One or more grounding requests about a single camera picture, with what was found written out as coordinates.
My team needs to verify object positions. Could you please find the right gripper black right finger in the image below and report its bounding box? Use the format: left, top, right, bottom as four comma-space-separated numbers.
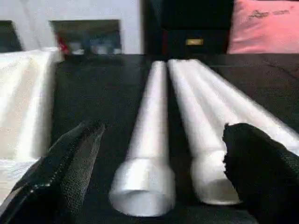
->
223, 123, 299, 224

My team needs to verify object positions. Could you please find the white cabinet with glass doors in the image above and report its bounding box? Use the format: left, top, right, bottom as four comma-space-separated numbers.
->
0, 0, 143, 56

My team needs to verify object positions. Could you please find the white plastic table top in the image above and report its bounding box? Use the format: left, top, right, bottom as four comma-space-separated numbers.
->
0, 47, 64, 206

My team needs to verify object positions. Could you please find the black work mat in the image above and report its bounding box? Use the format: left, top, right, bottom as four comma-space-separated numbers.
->
49, 52, 299, 224

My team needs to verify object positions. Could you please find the pink pillow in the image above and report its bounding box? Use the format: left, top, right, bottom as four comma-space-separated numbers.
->
227, 0, 299, 55

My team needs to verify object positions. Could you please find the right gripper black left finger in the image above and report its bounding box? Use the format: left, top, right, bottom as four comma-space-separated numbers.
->
0, 122, 106, 224

